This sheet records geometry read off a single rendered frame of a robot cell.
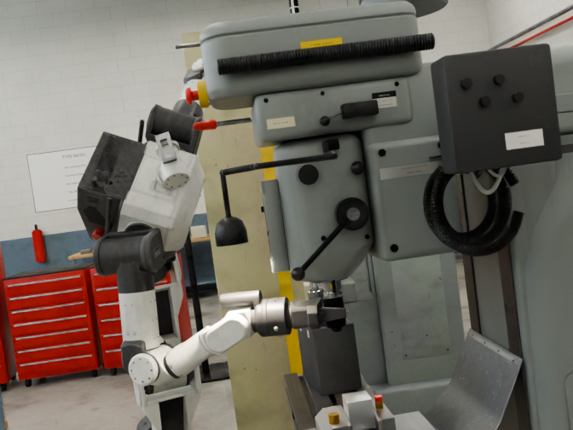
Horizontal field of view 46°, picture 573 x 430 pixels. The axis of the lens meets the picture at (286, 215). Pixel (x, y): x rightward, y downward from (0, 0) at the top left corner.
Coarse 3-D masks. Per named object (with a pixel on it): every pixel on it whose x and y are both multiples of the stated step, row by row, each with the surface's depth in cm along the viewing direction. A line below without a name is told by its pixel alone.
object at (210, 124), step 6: (210, 120) 161; (216, 120) 161; (228, 120) 161; (234, 120) 161; (240, 120) 161; (246, 120) 161; (198, 126) 160; (204, 126) 160; (210, 126) 160; (216, 126) 161
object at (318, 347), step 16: (304, 336) 196; (320, 336) 185; (336, 336) 186; (352, 336) 187; (304, 352) 200; (320, 352) 185; (336, 352) 186; (352, 352) 187; (304, 368) 203; (320, 368) 185; (336, 368) 186; (352, 368) 187; (320, 384) 186; (336, 384) 186; (352, 384) 187
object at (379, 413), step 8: (384, 408) 139; (376, 416) 135; (384, 416) 135; (392, 416) 134; (400, 416) 145; (408, 416) 144; (416, 416) 144; (376, 424) 136; (384, 424) 133; (392, 424) 134; (400, 424) 141; (408, 424) 140; (416, 424) 139; (424, 424) 139
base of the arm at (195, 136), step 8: (152, 112) 189; (152, 120) 189; (200, 120) 191; (152, 128) 190; (152, 136) 189; (192, 136) 190; (200, 136) 196; (184, 144) 190; (192, 144) 190; (192, 152) 190
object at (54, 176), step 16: (32, 160) 1022; (48, 160) 1024; (64, 160) 1026; (80, 160) 1028; (32, 176) 1023; (48, 176) 1025; (64, 176) 1027; (80, 176) 1029; (32, 192) 1024; (48, 192) 1026; (64, 192) 1028; (48, 208) 1027; (64, 208) 1029
